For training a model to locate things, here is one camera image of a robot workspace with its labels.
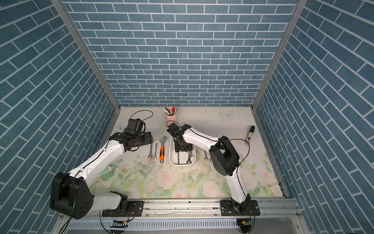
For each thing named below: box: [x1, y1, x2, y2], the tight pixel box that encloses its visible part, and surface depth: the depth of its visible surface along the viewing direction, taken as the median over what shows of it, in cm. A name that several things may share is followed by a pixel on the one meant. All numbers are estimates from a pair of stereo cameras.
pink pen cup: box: [164, 109, 179, 122], surface depth 104 cm
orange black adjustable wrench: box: [159, 135, 168, 164], surface depth 97 cm
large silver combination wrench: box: [148, 142, 154, 159], surface depth 96 cm
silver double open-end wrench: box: [186, 150, 194, 165], surface depth 93 cm
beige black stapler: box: [245, 125, 256, 144], surface depth 103 cm
